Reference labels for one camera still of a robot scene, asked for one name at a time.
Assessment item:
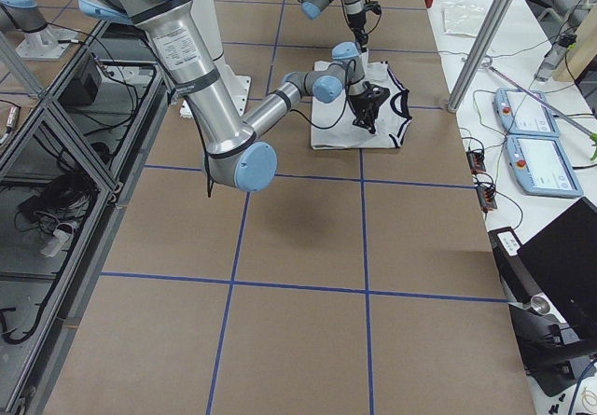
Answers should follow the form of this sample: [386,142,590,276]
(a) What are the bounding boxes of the black power adapter box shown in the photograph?
[59,60,102,106]

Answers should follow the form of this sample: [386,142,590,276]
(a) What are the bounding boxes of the grey cartoon print t-shirt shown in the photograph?
[311,61,412,150]

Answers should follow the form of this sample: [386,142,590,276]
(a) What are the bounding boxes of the small circuit board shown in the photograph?
[476,184,497,214]
[466,150,487,174]

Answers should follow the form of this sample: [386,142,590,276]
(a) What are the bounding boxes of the lower teach pendant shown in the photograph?
[506,135,583,199]

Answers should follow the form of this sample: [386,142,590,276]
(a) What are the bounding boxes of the tangled cables under glass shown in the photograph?
[13,172,102,257]

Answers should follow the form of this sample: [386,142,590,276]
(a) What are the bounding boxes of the black laptop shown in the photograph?
[518,197,596,339]

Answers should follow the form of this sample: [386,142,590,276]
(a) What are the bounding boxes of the upper small circuit board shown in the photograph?
[466,150,487,174]

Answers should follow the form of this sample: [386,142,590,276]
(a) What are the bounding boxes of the upper teach pendant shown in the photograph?
[493,88,560,138]

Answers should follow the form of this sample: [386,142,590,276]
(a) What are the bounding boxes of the lower small circuit board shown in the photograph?
[476,184,497,214]

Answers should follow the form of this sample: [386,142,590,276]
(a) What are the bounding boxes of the teach pendant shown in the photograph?
[493,88,560,138]
[506,135,583,199]

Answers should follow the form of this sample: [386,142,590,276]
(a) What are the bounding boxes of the clear plastic bag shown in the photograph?
[443,4,486,37]

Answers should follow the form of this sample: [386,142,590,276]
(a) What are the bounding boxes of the aluminium frame glass cabinet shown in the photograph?
[1,23,168,414]

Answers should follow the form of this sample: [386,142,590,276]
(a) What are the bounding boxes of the aluminium frame post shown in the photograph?
[446,0,512,114]

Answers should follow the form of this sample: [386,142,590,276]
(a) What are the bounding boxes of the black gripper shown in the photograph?
[345,0,382,53]
[349,81,390,134]

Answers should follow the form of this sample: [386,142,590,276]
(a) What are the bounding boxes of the black stand with metal cup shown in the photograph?
[488,227,596,396]

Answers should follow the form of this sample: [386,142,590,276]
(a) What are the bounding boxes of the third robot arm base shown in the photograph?
[1,0,78,61]

